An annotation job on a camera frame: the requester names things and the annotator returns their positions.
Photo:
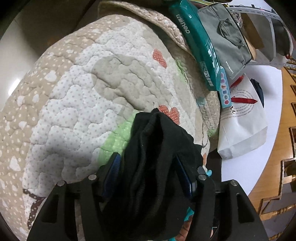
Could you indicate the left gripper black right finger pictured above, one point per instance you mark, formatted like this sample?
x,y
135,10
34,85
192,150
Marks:
x,y
234,215

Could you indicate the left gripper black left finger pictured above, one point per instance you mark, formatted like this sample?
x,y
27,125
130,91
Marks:
x,y
57,220

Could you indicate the black pants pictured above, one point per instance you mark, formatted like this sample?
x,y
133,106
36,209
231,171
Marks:
x,y
148,202

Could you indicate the person right hand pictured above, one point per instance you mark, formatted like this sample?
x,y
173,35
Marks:
x,y
181,236

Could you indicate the turquoise fluffy blanket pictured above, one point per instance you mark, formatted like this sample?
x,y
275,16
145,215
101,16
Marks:
x,y
203,202

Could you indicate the white paper shopping bag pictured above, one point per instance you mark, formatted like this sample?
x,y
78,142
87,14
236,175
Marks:
x,y
243,126

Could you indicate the light blue colourful box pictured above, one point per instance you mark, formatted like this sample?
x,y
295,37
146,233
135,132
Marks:
x,y
224,91

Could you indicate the quilted heart pattern bedspread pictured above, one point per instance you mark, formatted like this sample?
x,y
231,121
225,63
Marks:
x,y
76,106

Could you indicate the grey laptop bag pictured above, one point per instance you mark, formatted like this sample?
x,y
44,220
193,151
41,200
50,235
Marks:
x,y
228,41

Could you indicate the white metal shelf rack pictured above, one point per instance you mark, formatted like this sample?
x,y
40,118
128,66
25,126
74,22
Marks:
x,y
269,38

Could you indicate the teal paper ream box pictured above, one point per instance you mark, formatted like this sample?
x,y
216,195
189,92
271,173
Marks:
x,y
185,14

